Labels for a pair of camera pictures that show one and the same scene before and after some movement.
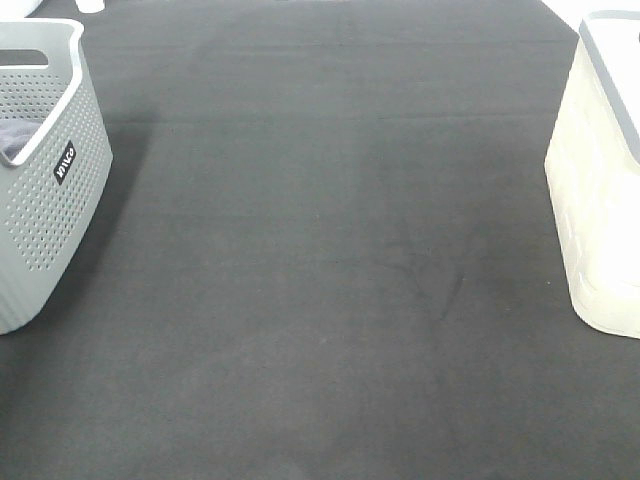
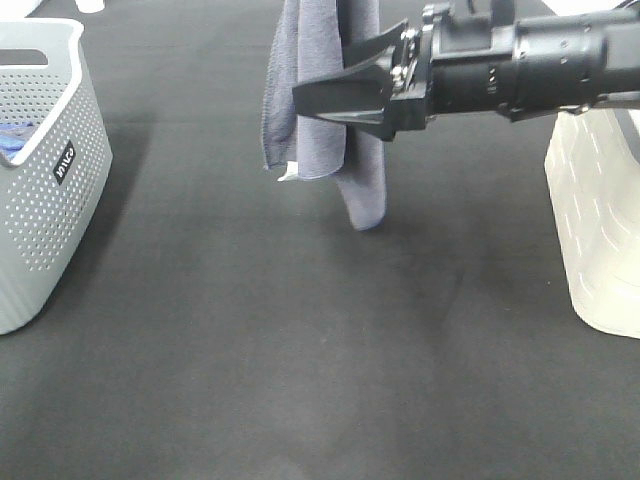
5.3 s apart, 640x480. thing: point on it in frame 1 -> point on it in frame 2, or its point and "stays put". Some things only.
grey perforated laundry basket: (53, 180) stays put
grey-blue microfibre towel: (15, 135) -> (306, 40)
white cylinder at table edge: (90, 6) stays put
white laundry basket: (593, 171) stays put
